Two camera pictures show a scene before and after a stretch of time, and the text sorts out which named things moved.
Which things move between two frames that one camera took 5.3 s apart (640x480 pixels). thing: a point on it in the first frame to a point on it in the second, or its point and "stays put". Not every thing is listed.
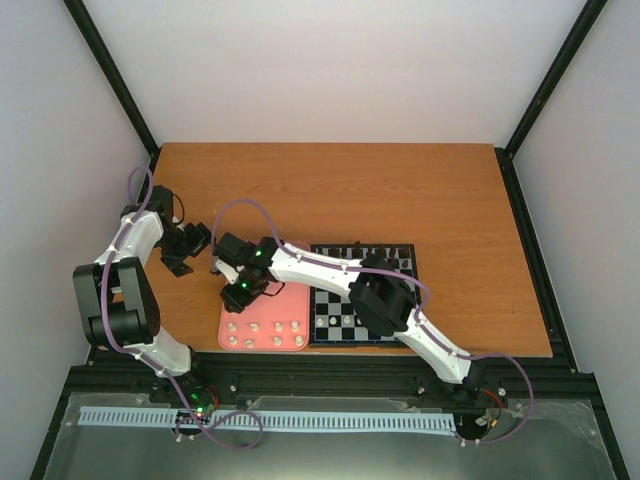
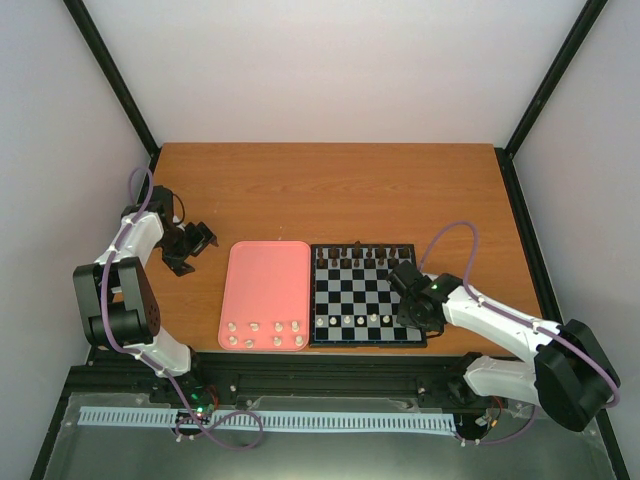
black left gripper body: [182, 245] stays put
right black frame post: [511, 181] stays put
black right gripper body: [247, 294] to [411, 317]
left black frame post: [124, 93] stays put
